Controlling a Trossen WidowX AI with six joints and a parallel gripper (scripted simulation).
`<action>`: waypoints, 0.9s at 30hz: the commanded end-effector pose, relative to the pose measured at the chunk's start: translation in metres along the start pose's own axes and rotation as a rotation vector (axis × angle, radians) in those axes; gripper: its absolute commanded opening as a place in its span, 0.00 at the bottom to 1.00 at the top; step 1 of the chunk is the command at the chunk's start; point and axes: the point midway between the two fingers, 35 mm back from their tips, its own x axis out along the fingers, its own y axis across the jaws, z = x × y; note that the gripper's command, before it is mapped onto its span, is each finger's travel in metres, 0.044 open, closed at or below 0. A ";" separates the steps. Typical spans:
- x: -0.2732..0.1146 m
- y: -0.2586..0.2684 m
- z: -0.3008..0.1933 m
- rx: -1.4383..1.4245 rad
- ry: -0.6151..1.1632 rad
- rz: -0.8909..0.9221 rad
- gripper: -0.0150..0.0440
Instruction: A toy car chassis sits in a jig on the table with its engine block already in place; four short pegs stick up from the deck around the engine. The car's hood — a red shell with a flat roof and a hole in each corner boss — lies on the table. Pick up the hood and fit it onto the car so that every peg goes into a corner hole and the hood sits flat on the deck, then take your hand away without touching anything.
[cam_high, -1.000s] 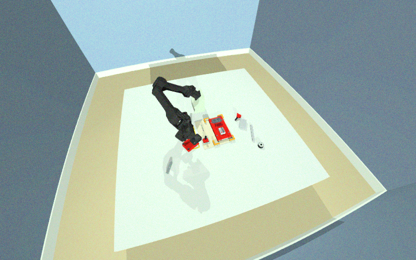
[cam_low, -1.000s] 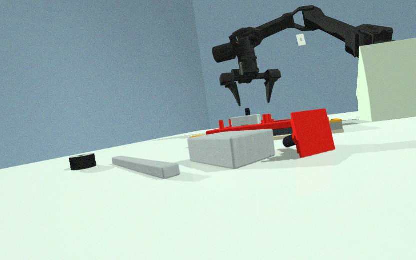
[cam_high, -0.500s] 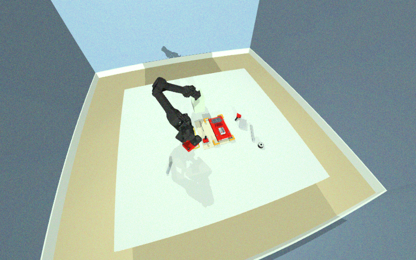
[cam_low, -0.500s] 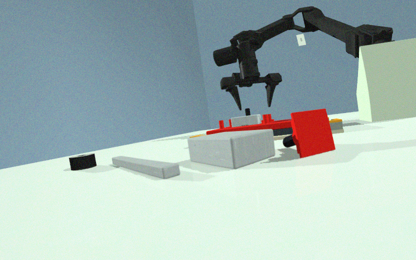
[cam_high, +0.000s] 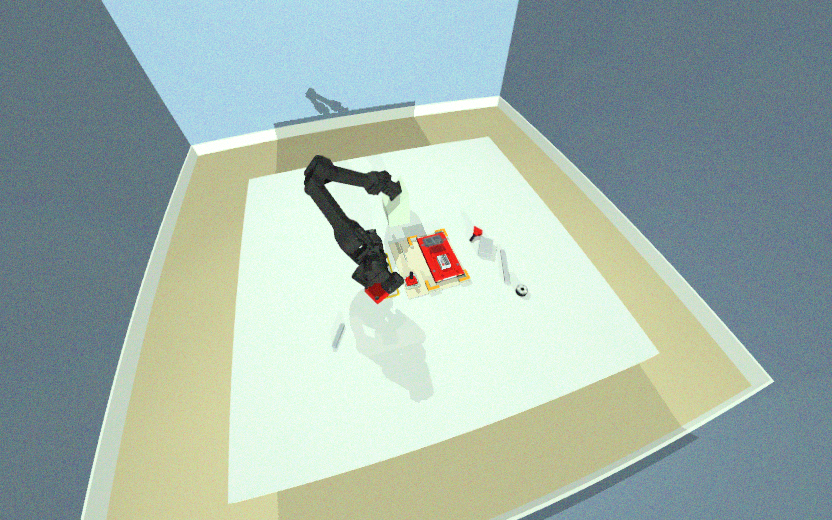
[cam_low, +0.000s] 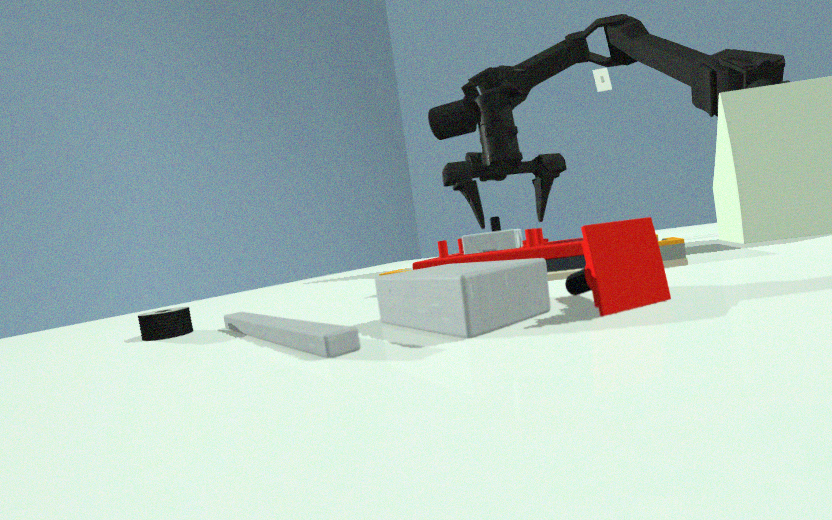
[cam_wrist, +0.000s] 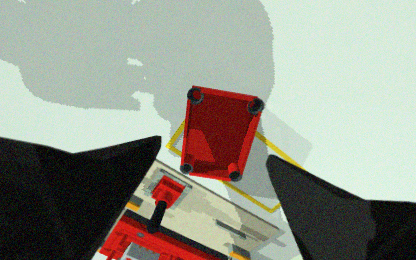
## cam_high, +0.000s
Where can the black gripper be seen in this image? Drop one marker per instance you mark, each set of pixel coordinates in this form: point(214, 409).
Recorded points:
point(394, 281)

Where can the grey rectangular bar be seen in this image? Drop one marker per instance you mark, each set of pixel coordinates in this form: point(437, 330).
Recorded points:
point(504, 266)

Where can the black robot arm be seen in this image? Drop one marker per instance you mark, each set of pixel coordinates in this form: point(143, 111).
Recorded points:
point(349, 234)

